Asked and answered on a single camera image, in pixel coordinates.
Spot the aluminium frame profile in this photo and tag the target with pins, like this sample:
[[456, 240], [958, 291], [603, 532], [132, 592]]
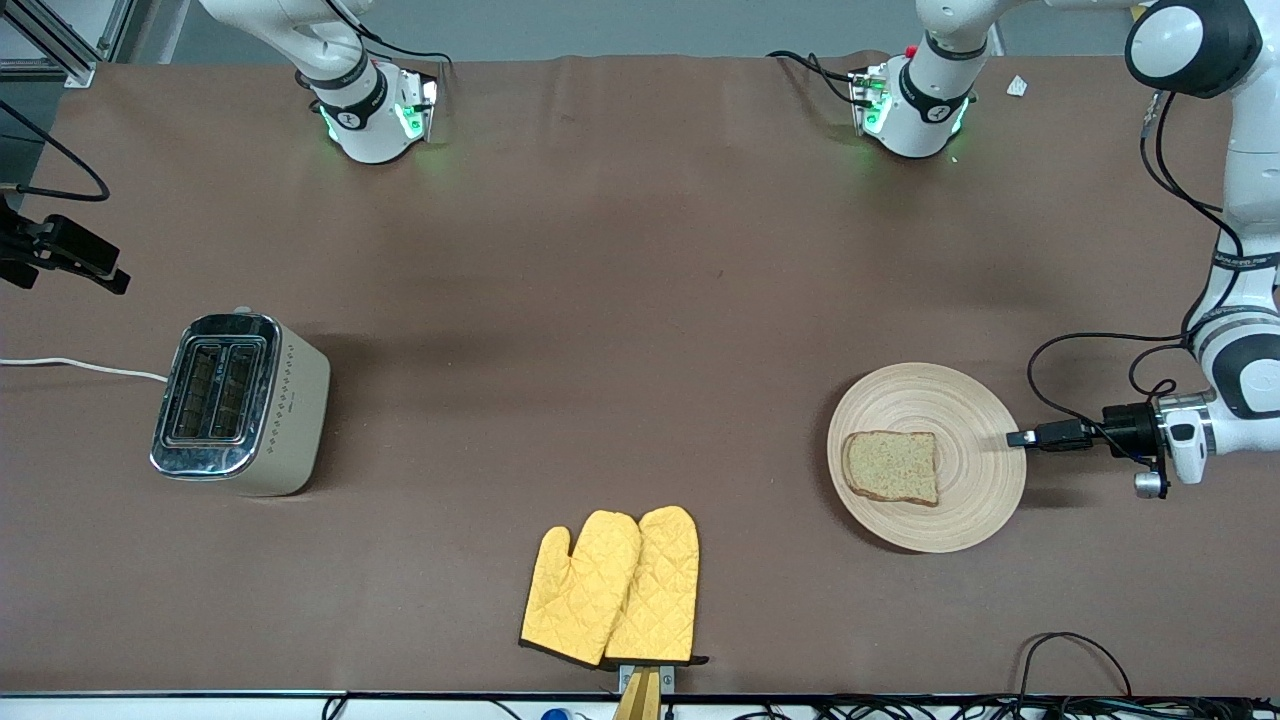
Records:
[[75, 60]]

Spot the brown table cover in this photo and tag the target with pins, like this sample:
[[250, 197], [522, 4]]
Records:
[[700, 300]]

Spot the yellow quilted oven mitt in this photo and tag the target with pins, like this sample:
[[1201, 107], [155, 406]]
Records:
[[580, 590], [660, 590]]

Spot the brown toast slice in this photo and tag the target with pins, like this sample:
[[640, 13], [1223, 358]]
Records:
[[892, 468]]

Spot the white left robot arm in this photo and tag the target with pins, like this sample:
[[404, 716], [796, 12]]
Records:
[[920, 100]]

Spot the beige and chrome toaster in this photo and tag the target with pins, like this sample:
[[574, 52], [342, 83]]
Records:
[[280, 410]]

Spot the white paper scrap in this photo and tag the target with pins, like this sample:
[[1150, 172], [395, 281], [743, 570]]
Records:
[[1017, 86]]

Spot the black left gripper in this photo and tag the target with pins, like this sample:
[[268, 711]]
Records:
[[1128, 429]]

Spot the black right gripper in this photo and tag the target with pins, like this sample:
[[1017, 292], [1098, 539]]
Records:
[[20, 250]]

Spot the wooden stick with metal bracket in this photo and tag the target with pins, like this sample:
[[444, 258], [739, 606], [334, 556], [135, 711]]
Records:
[[640, 695]]

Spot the round wooden plate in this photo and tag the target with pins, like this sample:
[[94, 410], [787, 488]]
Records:
[[960, 520]]

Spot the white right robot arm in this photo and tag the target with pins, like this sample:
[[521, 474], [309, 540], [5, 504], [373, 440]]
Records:
[[360, 120]]

